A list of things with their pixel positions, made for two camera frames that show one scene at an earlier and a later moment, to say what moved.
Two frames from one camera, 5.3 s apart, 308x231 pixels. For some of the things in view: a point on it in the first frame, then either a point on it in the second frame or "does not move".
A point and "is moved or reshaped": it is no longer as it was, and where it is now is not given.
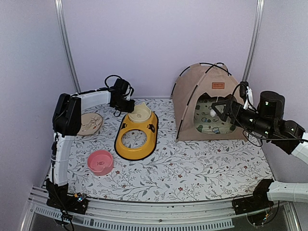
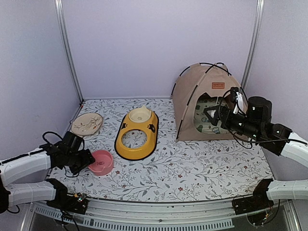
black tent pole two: x=174 y=85 does not move
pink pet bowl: x=100 y=162 does not move
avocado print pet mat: x=205 y=122 does not move
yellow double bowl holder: x=150 y=127 does not move
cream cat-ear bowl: x=141 y=113 is moved or reshaped
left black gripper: x=130 y=109 to x=88 y=159
